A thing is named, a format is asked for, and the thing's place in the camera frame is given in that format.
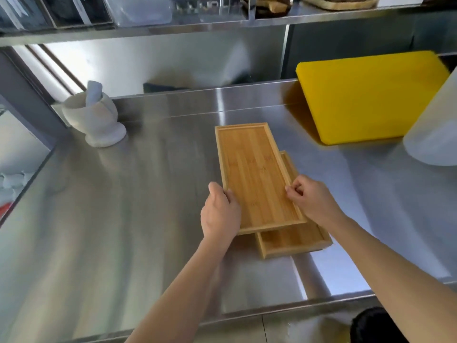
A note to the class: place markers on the person's left hand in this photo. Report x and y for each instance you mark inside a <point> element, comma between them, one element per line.
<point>219,216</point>

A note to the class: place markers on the person's right hand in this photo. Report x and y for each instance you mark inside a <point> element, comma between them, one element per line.
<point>314,201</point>

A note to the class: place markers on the person's right thumb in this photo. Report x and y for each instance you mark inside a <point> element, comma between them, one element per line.
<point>294,198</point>

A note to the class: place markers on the person's left thumb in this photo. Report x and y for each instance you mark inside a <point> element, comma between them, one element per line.
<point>216,192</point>

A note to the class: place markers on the bamboo wooden tray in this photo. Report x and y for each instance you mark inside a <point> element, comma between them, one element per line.
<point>255,175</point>
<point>296,235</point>

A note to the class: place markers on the person's left forearm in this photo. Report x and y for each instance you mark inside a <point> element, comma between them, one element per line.
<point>180,294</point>

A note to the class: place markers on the person's right forearm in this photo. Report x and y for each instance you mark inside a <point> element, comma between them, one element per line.
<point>396,282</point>

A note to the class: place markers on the yellow plastic cutting board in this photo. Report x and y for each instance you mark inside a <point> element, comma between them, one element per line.
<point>371,99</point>

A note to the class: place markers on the white stone mortar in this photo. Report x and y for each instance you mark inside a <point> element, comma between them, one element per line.
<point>96,121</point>

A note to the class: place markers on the black stool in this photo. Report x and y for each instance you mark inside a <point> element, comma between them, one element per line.
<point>378,326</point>

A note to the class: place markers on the translucent white plastic container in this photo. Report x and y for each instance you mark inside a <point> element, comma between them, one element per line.
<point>433,128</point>

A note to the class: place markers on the white stone pestle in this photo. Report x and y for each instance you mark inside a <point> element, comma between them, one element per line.
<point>93,92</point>

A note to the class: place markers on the stainless steel shelf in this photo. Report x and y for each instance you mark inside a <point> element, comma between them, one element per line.
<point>214,23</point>

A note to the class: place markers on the wooden items stack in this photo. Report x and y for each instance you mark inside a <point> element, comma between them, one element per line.
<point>267,5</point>

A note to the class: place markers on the clear plastic container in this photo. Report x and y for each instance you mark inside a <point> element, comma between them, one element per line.
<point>137,9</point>

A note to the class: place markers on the round wooden board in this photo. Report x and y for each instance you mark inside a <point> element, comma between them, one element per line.
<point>341,1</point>

